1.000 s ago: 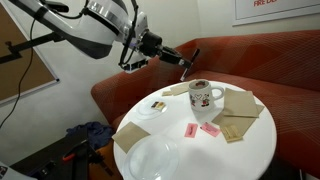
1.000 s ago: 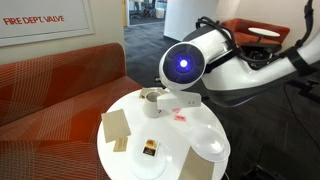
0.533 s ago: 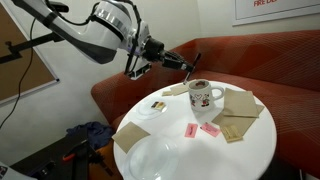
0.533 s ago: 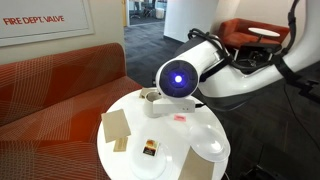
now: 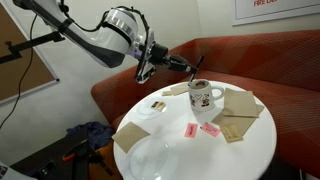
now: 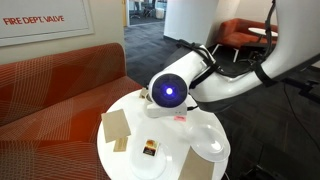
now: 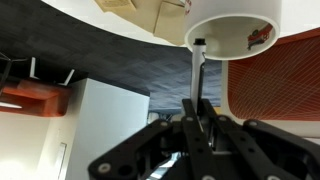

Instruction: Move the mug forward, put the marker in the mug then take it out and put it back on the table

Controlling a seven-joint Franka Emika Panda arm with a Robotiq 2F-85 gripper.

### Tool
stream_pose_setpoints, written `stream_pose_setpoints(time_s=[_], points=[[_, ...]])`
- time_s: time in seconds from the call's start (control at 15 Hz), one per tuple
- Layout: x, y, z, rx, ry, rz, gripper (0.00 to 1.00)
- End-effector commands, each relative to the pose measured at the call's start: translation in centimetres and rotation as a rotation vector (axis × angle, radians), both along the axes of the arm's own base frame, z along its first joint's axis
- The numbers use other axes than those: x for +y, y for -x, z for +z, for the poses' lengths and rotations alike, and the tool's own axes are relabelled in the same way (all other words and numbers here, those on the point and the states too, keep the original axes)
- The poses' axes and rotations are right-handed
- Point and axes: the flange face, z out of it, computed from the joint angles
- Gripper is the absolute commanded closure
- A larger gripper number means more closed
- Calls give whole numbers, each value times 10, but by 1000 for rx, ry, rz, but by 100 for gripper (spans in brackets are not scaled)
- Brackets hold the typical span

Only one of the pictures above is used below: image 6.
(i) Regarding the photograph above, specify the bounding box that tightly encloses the orange patterned sofa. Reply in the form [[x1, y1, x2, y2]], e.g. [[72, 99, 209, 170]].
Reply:
[[0, 43, 140, 180]]

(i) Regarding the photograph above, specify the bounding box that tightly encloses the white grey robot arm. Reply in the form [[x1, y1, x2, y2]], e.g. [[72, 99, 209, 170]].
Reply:
[[148, 0, 320, 112]]

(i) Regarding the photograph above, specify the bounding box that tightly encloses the distant orange armchair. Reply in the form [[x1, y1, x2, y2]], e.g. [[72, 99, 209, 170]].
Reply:
[[216, 18, 267, 49]]

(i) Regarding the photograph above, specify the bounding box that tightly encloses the fire dept valve sign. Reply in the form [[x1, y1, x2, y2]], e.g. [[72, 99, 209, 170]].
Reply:
[[0, 0, 94, 47]]

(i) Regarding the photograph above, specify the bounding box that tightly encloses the small white plate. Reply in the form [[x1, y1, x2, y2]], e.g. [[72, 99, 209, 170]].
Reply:
[[129, 143, 173, 180]]

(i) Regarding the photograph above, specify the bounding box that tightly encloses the brown napkin near small plate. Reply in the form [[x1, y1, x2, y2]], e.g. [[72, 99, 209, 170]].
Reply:
[[101, 109, 131, 143]]

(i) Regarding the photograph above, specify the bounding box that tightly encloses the brown napkin beside large plate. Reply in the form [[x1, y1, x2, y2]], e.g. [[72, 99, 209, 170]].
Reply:
[[178, 148, 214, 180]]

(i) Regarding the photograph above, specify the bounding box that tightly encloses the round white table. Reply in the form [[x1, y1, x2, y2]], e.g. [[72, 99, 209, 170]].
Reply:
[[97, 90, 229, 180]]

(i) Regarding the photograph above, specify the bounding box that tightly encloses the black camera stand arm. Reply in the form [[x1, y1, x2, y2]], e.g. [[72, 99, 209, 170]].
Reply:
[[283, 78, 320, 104]]

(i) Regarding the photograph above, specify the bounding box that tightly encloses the distant white side table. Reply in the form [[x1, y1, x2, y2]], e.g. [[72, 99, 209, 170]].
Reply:
[[248, 27, 278, 37]]

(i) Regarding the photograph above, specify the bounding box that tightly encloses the large white plate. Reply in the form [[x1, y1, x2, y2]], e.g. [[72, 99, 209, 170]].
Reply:
[[188, 124, 231, 162]]

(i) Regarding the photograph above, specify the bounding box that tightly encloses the brown napkin under mug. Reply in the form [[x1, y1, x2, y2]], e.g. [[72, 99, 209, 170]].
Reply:
[[139, 88, 148, 98]]

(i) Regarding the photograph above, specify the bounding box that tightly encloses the white cartoon print mug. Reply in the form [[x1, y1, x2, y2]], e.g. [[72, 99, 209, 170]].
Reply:
[[145, 93, 153, 104]]

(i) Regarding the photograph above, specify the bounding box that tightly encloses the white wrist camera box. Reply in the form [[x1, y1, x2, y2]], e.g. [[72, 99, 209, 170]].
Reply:
[[144, 103, 187, 118]]

